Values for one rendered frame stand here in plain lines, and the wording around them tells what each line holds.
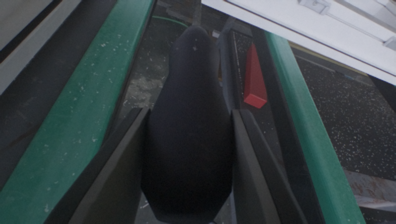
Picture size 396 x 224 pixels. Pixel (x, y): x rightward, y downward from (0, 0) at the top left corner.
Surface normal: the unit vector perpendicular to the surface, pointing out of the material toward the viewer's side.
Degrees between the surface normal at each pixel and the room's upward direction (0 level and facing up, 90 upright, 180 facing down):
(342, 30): 90
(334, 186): 0
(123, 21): 0
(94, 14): 0
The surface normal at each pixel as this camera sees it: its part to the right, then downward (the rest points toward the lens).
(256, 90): 0.36, -0.57
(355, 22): -0.03, 0.79
